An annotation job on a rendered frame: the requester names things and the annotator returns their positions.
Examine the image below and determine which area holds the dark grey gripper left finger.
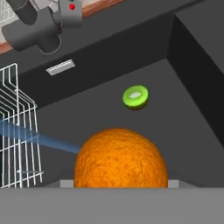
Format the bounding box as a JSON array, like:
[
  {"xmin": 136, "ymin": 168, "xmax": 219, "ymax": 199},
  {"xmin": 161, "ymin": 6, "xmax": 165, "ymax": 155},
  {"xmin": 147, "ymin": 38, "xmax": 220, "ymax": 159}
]
[{"xmin": 43, "ymin": 178, "xmax": 75, "ymax": 189}]

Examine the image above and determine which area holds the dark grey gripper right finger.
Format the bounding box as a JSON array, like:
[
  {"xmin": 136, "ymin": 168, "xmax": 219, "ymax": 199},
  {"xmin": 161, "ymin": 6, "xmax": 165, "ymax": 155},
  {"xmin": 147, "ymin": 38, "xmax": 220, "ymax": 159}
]
[{"xmin": 167, "ymin": 178, "xmax": 200, "ymax": 189}]

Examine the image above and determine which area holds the orange tangerine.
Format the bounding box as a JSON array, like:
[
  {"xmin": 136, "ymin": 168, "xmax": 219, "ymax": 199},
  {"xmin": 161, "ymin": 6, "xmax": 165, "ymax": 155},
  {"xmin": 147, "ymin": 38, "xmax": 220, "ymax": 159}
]
[{"xmin": 73, "ymin": 127, "xmax": 170, "ymax": 189}]

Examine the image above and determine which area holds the dark grey sink basin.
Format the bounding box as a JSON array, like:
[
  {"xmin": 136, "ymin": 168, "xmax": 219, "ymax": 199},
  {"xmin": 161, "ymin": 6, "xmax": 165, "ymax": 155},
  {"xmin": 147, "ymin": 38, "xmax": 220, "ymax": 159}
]
[{"xmin": 0, "ymin": 0, "xmax": 224, "ymax": 189}]

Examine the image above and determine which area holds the green kiwi half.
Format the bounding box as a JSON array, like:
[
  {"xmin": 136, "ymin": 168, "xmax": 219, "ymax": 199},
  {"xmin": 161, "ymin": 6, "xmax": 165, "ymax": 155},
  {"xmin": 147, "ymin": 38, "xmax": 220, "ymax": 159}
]
[{"xmin": 122, "ymin": 84, "xmax": 150, "ymax": 111}]

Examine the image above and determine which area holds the dark grey sink faucet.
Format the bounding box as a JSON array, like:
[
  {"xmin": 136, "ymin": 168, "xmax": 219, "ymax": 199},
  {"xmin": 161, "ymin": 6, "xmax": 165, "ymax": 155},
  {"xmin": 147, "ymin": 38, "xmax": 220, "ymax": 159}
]
[{"xmin": 1, "ymin": 0, "xmax": 64, "ymax": 55}]

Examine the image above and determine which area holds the blue water stream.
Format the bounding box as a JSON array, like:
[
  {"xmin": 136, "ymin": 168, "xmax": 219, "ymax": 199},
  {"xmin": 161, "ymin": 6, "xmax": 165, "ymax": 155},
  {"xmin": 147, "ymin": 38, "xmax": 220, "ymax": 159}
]
[{"xmin": 0, "ymin": 119, "xmax": 81, "ymax": 155}]

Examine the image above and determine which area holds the white wire dish rack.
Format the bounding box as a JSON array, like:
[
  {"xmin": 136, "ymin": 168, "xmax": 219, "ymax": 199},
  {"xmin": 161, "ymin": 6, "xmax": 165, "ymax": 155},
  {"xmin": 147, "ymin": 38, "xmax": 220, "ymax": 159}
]
[{"xmin": 0, "ymin": 62, "xmax": 45, "ymax": 189}]

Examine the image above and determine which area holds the grey faucet handle red dot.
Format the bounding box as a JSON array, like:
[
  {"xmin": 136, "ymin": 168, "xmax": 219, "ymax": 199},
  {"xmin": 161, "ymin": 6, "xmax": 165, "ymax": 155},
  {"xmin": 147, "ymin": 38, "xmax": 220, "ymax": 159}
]
[{"xmin": 57, "ymin": 0, "xmax": 84, "ymax": 29}]

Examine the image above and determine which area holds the white wire stand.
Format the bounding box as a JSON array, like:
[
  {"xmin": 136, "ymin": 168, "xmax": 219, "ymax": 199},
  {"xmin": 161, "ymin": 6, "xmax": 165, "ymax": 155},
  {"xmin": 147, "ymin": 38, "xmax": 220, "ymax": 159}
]
[{"xmin": 0, "ymin": 0, "xmax": 19, "ymax": 26}]

